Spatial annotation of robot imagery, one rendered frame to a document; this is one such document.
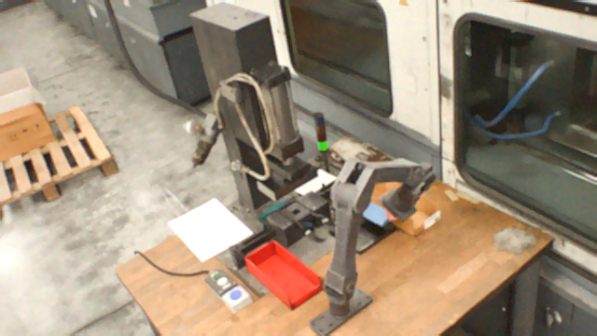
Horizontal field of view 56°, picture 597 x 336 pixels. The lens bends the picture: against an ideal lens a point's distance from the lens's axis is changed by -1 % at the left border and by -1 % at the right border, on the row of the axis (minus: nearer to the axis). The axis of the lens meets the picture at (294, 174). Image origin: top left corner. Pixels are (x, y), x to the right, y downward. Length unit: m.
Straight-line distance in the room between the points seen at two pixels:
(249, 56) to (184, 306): 0.81
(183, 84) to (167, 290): 3.24
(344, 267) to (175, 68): 3.58
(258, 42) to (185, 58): 3.23
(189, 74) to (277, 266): 3.28
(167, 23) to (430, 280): 3.53
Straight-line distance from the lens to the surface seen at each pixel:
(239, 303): 1.79
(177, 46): 4.90
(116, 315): 3.33
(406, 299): 1.75
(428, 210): 2.01
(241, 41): 1.70
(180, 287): 1.95
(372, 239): 1.92
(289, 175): 1.81
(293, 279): 1.84
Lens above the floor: 2.19
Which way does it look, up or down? 34 degrees down
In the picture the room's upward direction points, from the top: 11 degrees counter-clockwise
